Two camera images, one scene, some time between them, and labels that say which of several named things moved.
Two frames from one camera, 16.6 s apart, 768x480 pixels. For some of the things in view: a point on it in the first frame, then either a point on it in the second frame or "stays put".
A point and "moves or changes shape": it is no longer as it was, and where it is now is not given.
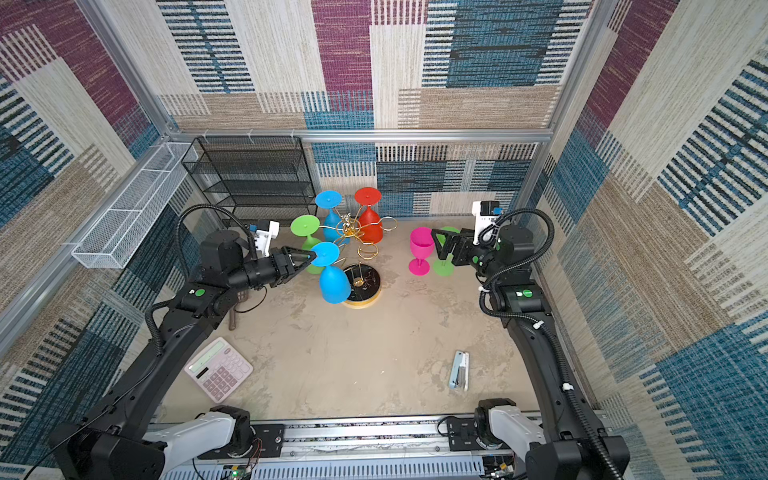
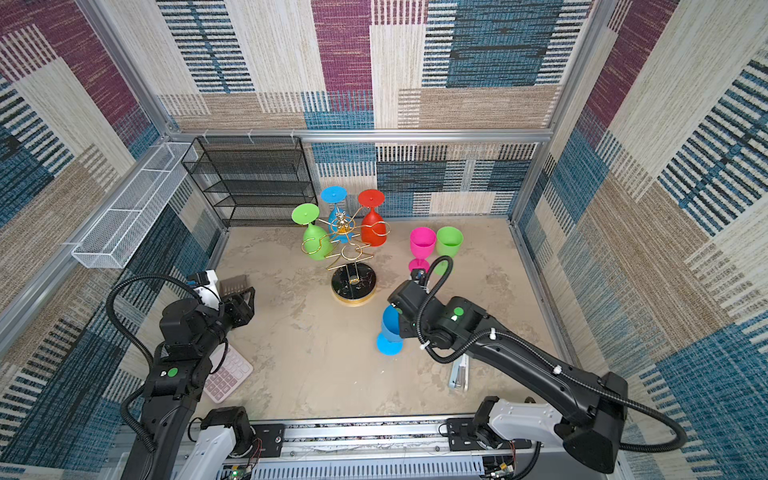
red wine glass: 370,225 stays put
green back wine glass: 305,226 moves or changes shape
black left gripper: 282,264 -> 239,312
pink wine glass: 421,246 stays put
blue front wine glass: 335,283 -> 390,341
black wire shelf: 255,179 stays put
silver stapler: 460,372 stays put
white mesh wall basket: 117,233 stays put
